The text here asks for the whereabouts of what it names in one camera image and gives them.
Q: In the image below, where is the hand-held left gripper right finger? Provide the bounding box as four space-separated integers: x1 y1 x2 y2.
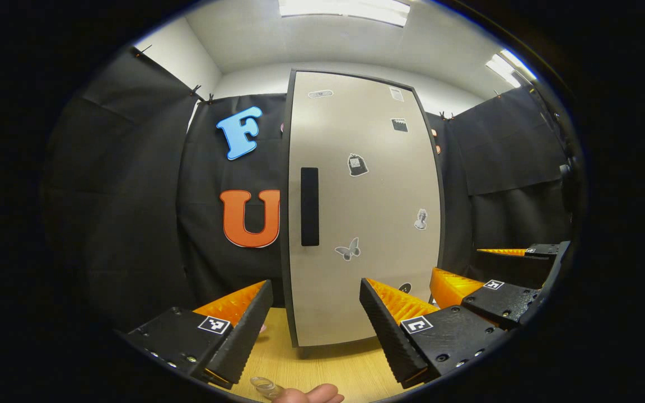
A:
359 277 508 388

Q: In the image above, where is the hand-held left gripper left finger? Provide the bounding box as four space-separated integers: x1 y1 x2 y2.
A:
124 279 274 390

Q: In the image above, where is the clear plastic bottle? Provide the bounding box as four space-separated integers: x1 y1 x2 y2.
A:
250 376 285 399

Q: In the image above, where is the small ceiling light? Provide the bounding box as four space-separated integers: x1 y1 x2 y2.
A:
485 49 537 88

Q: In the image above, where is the black backdrop cloth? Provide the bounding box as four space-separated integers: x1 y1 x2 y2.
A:
43 48 578 336

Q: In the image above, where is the long ceiling light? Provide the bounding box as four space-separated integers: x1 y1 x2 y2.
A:
278 0 411 27

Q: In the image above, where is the black door handle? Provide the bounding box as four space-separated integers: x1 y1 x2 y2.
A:
300 167 320 247

